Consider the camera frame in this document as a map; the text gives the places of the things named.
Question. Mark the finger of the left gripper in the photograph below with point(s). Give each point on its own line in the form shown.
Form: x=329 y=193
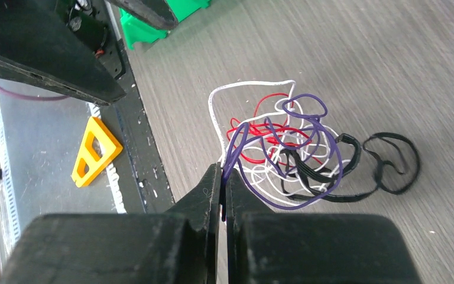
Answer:
x=155 y=13
x=38 y=49

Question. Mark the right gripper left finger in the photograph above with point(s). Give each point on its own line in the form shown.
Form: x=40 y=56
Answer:
x=176 y=246

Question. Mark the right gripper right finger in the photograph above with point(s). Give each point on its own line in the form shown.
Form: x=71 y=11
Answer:
x=269 y=247

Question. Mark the green six-compartment tray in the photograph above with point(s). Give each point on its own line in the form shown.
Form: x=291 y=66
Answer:
x=136 y=31

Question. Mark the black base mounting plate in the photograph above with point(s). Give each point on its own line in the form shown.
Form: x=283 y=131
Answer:
x=136 y=180

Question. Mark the yellow triangular plastic piece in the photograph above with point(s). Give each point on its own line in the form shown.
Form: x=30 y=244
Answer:
x=98 y=148

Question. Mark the white slotted cable duct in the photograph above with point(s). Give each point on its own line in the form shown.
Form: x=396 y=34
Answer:
x=29 y=154

